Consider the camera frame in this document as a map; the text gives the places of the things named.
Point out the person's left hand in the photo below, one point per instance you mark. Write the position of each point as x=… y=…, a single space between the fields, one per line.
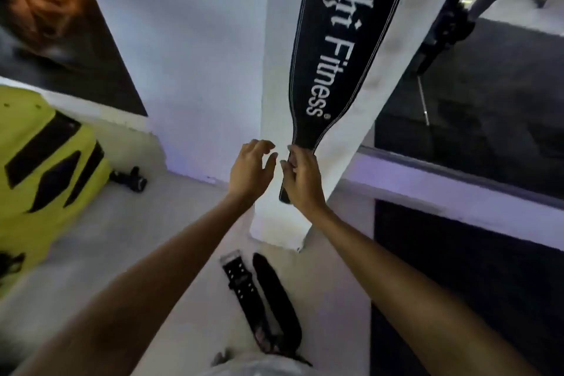
x=247 y=175

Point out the person's right hand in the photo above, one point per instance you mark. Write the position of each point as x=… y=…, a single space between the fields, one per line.
x=306 y=186

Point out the person's left thumb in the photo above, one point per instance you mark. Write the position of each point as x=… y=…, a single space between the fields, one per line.
x=271 y=165

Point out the person's right thumb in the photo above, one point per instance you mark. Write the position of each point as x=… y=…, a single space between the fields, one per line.
x=285 y=171

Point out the black printed weightlifting belt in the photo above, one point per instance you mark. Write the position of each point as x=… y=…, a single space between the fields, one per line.
x=348 y=36

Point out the person's left forearm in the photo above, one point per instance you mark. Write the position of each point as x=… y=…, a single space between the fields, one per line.
x=145 y=296

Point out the person's right forearm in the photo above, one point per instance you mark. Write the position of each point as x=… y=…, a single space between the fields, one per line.
x=396 y=296

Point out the black belt with holes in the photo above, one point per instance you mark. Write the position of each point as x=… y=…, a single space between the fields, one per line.
x=244 y=292

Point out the plain black belt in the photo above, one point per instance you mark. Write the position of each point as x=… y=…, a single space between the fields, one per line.
x=277 y=301

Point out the thin metal rod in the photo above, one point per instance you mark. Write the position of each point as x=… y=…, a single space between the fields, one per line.
x=423 y=100

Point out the person's white shirt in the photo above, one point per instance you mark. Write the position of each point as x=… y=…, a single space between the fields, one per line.
x=260 y=366

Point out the yellow and black machine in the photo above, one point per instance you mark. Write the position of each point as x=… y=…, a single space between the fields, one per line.
x=39 y=177

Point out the face poster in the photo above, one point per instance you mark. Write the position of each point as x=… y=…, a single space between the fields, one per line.
x=53 y=23

